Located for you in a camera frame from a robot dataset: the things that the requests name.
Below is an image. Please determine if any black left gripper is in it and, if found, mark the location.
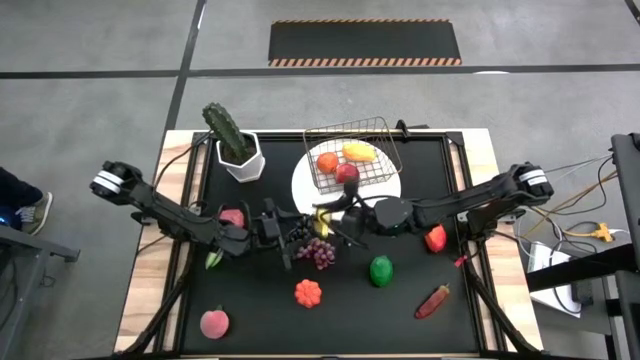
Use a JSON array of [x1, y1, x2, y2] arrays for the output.
[[252, 197, 308, 272]]

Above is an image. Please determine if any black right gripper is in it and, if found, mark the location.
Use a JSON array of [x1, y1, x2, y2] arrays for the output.
[[312, 195, 376, 250]]

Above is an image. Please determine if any yellow banana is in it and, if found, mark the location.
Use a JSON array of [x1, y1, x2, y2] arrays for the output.
[[313, 207, 334, 240]]

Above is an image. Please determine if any purple grape bunch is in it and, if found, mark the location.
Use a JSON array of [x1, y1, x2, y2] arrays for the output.
[[294, 237, 337, 271]]

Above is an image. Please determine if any red apple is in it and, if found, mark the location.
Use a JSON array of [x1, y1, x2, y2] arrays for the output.
[[333, 162, 361, 185]]

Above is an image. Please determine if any orange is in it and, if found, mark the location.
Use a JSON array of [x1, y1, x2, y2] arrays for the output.
[[316, 151, 340, 175]]

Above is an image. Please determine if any pink dragon fruit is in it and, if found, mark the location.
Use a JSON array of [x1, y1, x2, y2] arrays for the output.
[[204, 207, 247, 271]]

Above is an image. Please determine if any orange red pumpkin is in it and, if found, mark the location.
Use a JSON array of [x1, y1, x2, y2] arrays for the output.
[[293, 278, 323, 310]]

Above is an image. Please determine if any green lime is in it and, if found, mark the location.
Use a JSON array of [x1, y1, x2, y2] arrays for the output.
[[368, 254, 395, 289]]

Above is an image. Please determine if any yellow orange mango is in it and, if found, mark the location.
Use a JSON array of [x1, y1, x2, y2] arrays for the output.
[[341, 142, 377, 163]]

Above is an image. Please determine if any red orange fruit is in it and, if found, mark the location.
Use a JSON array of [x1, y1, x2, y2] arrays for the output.
[[423, 223, 448, 254]]

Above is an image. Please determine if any pink peach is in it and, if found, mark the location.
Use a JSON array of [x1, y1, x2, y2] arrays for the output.
[[199, 305, 231, 341]]

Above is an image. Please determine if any white round plate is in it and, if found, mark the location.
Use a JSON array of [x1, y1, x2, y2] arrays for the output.
[[290, 137, 403, 216]]

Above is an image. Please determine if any white plant pot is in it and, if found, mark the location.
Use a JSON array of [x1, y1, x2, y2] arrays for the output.
[[215, 130, 266, 184]]

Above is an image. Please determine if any black table clamp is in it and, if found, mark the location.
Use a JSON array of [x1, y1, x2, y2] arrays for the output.
[[394, 118, 431, 137]]

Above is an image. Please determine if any red chili pepper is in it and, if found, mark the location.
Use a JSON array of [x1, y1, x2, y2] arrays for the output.
[[413, 283, 451, 320]]

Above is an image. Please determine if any green cactus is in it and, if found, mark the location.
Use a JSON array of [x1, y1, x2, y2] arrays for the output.
[[201, 102, 251, 164]]

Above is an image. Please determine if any black striped floor mat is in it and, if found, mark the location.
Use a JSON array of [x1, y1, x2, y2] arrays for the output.
[[267, 18, 463, 68]]

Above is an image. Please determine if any white box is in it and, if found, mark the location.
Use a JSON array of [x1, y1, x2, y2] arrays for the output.
[[527, 240, 584, 319]]

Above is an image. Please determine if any person's shoe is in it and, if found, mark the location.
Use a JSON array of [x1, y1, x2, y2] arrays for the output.
[[14, 191, 54, 237]]

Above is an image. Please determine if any yellow power splitter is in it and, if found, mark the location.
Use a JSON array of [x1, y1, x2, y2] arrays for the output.
[[564, 222, 615, 245]]

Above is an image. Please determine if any grey metal stand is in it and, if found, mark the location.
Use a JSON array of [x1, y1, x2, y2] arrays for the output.
[[0, 224, 81, 360]]

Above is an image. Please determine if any person's leg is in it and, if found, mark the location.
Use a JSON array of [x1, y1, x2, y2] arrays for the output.
[[0, 166, 45, 211]]

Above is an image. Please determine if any black equipment stand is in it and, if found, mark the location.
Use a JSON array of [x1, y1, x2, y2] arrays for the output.
[[524, 132, 640, 360]]

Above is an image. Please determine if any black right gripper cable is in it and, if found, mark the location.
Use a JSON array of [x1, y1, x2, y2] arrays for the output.
[[342, 180, 381, 211]]

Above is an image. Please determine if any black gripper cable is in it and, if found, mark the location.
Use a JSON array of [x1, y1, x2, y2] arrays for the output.
[[214, 199, 254, 236], [342, 180, 381, 211]]

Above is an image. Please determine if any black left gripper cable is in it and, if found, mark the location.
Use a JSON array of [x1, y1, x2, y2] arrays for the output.
[[214, 199, 254, 236]]

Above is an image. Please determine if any bronze wire basket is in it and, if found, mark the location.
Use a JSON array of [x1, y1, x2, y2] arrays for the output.
[[302, 116, 404, 196]]

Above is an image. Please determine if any brown cable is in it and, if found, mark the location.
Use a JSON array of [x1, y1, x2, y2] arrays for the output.
[[152, 132, 214, 189]]

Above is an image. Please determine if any black metal table frame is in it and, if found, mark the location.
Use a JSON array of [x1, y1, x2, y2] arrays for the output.
[[112, 127, 544, 360]]

